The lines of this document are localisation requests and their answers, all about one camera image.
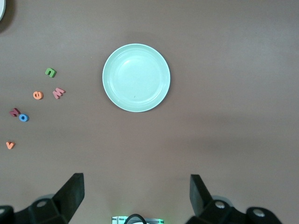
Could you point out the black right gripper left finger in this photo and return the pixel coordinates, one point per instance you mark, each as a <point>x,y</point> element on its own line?
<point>58,205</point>

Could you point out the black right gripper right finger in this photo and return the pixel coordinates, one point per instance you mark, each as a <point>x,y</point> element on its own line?
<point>210,212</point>

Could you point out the orange foam letter e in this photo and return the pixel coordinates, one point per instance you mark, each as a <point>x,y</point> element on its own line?
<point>38,95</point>

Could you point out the pink foam letter w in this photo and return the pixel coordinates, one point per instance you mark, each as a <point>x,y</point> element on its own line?
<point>58,93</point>

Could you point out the green foam letter u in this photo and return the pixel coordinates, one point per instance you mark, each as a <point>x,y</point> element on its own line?
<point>50,72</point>

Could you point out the orange foam letter v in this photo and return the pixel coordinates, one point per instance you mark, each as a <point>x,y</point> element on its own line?
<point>10,145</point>

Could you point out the blue foam letter o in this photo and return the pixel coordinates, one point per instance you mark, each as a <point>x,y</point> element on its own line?
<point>23,117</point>

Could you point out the dark red foam letter z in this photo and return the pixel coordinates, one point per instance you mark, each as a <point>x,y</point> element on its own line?
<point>14,112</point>

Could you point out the brown paper table cover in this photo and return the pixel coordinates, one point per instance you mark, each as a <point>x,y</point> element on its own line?
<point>233,70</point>

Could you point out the light green plate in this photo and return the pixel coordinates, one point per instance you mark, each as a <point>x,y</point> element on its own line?
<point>136,77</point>

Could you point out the beige plate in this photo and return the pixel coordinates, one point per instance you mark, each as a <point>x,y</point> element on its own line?
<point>1,9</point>

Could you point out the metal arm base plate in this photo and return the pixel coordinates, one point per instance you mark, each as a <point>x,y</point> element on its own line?
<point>155,220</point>

